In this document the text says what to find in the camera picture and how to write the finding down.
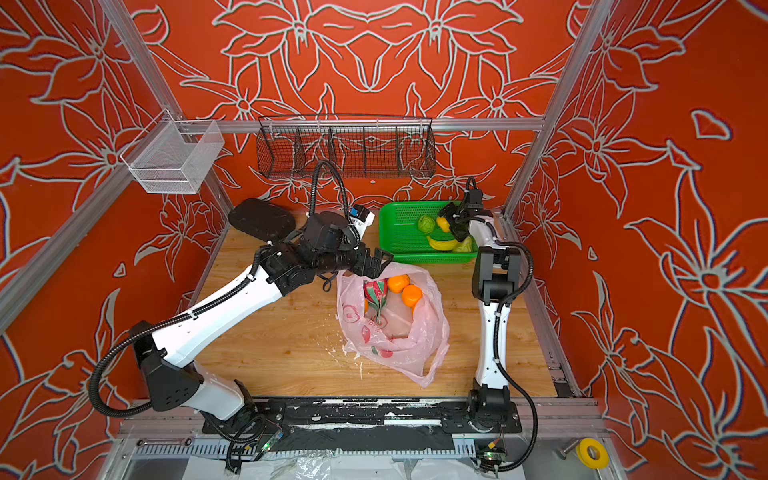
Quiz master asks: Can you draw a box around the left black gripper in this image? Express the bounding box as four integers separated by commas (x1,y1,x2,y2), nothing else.
316,236,395,276

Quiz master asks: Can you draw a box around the yellow green pear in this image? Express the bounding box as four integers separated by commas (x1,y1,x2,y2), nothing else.
452,236,474,253

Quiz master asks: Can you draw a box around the green round fruit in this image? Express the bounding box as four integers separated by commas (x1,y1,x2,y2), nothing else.
417,215,437,235

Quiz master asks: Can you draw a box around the red green dragon fruit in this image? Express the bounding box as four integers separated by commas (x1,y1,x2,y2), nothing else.
363,280,389,325

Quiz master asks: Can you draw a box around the orange fruit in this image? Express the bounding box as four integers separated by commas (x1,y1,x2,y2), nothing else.
387,274,411,294
401,284,423,309

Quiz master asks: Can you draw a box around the pink plastic bag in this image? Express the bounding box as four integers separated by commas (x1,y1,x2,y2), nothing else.
336,263,450,388

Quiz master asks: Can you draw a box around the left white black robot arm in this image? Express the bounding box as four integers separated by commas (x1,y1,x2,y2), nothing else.
87,160,393,426

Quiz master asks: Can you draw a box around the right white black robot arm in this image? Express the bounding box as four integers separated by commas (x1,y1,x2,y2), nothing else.
440,177,534,432

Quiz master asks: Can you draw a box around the yellow banana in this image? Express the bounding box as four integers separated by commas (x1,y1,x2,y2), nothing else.
426,235,459,252

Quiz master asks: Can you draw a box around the green plastic basket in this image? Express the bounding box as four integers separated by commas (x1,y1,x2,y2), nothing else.
378,201,478,265

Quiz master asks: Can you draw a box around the black oval tray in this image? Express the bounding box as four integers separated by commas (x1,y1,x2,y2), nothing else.
227,198,296,242

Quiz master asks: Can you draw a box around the yellow tape roll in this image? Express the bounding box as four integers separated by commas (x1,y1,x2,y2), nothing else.
575,438,611,470

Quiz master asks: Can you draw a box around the black wire wall basket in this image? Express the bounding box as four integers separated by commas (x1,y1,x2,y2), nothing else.
255,115,437,179

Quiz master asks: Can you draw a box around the white wire wall basket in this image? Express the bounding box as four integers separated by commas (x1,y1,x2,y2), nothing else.
120,119,224,194

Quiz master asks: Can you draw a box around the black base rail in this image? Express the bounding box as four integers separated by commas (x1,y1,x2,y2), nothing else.
202,397,522,453

